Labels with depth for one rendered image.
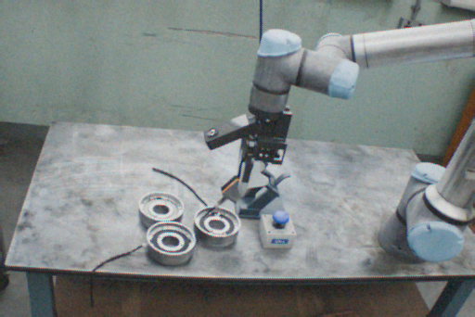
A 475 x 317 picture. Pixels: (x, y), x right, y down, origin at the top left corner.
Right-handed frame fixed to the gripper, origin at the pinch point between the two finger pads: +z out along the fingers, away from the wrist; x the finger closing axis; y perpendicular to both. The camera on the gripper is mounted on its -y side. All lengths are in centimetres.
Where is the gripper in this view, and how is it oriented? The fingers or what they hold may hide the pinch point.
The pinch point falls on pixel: (238, 185)
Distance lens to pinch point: 109.9
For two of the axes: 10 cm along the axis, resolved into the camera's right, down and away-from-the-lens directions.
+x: -0.8, -5.5, 8.3
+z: -1.6, 8.3, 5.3
